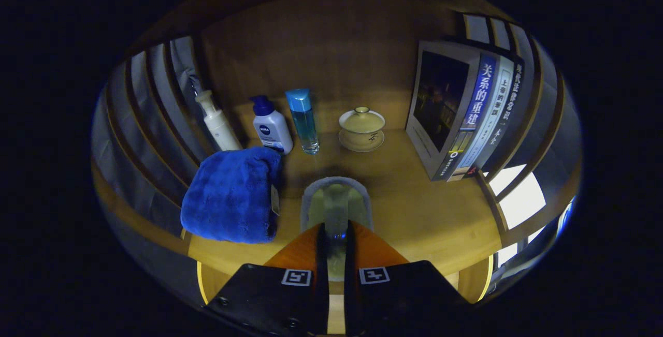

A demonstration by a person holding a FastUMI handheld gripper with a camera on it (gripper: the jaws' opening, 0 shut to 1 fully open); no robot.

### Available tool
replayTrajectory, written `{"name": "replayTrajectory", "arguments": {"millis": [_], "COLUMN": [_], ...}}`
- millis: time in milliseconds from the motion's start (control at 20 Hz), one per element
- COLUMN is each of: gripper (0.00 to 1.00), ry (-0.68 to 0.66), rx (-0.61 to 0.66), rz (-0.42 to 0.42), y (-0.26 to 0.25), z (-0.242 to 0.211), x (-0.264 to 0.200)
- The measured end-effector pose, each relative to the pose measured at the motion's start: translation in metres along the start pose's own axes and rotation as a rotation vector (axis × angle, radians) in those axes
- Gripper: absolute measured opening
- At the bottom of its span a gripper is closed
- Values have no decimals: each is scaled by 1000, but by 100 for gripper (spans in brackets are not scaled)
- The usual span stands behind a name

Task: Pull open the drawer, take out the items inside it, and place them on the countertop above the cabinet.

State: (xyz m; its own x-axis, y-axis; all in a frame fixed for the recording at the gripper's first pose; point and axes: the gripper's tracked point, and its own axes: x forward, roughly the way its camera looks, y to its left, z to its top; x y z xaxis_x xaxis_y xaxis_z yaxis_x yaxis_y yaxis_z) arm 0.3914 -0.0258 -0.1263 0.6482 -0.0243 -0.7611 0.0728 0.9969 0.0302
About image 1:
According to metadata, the yellow grey scrub brush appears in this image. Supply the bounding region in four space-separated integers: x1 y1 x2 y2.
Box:
300 177 373 281

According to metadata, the clear blue bottle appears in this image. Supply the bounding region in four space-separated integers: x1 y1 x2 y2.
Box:
285 88 320 155

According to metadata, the white bottle with blue cap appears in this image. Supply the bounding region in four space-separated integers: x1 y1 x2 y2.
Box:
250 95 294 155

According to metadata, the blue folded towel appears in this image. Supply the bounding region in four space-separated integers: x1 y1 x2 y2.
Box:
180 146 283 244

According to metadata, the white pump bottle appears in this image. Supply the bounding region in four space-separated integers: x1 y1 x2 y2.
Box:
195 90 243 152

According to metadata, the black backdrop cloth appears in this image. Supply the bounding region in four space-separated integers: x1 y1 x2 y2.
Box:
93 36 208 234

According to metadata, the book with blue spine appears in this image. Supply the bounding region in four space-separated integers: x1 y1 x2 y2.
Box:
405 41 500 181

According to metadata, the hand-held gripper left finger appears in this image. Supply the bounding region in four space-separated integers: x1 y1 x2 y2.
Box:
205 222 330 336

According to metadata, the wooden countertop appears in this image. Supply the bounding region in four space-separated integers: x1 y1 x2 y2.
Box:
186 99 503 275

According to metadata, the yellow lidded teacup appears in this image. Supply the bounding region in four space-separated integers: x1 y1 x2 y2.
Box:
338 107 386 153

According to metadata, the brown wooden cabinet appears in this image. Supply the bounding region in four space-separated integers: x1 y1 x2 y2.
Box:
92 0 581 301

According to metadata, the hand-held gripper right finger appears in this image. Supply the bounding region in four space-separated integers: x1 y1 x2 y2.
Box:
344 221 469 336

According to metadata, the book with white spine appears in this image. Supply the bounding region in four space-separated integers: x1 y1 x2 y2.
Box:
456 55 516 180

